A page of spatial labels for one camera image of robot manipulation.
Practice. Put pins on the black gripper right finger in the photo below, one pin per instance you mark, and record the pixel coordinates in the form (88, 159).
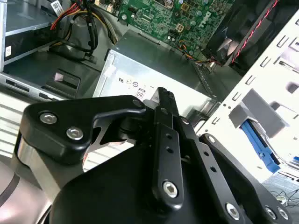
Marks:
(210, 163)

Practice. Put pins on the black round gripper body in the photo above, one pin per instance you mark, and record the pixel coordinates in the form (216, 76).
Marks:
(105, 200)

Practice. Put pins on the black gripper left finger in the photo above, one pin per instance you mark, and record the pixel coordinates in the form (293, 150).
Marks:
(70, 121)

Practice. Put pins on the hard disk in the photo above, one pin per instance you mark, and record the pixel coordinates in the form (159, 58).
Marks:
(257, 140)

